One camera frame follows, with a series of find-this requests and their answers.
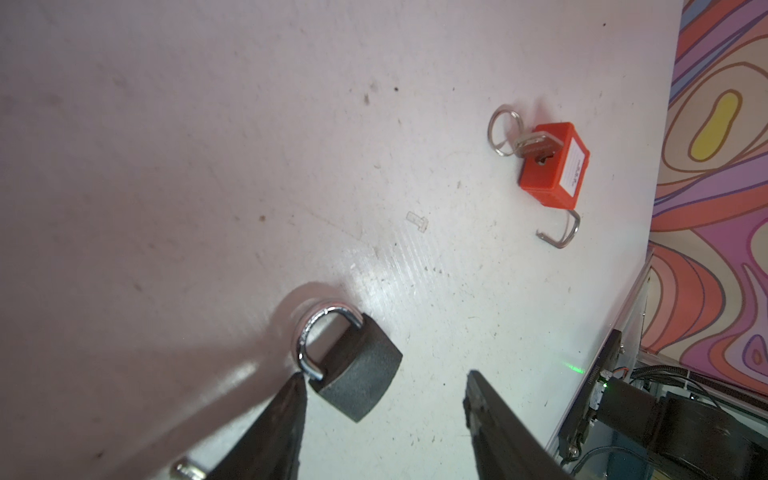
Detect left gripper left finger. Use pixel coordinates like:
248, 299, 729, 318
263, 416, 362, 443
207, 373, 307, 480

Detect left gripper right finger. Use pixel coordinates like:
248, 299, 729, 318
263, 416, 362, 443
463, 370, 570, 480

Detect small black padlock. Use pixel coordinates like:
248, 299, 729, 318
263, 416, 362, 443
294, 299, 403, 423

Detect red padlock with keys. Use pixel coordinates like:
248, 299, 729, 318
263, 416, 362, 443
486, 105, 591, 249

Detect brass padlock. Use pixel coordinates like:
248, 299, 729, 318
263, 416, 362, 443
169, 457, 207, 480

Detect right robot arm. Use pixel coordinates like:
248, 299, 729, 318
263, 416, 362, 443
596, 378, 767, 479

